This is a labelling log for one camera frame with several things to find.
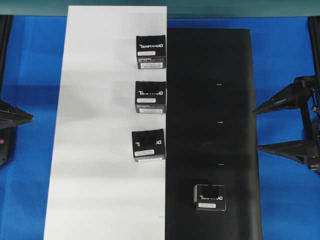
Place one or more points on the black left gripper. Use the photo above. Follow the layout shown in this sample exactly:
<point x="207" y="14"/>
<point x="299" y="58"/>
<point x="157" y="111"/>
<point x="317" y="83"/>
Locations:
<point x="10" y="117"/>

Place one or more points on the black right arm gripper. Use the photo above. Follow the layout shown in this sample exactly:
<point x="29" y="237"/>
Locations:
<point x="294" y="96"/>

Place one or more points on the black Dynamixel XL330 box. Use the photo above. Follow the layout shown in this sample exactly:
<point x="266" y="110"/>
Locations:
<point x="148" y="145"/>

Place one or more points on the black base board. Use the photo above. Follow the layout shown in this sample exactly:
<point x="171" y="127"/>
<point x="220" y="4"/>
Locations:
<point x="211" y="134"/>

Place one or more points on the white base board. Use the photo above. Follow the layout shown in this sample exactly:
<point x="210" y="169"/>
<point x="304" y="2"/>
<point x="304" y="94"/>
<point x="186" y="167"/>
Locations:
<point x="97" y="191"/>

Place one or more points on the black Dynamixel box on black base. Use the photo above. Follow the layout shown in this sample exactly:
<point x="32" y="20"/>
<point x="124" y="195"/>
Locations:
<point x="210" y="197"/>

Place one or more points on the black white Robotis box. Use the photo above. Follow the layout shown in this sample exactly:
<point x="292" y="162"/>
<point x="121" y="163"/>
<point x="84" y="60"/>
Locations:
<point x="150" y="97"/>

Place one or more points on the black Dynamixel box far left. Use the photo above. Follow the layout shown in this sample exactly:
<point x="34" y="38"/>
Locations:
<point x="151" y="52"/>

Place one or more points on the teal panel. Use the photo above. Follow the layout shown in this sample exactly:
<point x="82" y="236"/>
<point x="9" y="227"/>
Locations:
<point x="175" y="8"/>

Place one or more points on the black metal frame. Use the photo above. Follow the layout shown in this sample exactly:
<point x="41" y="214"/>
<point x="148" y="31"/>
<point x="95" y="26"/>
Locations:
<point x="6" y="22"/>

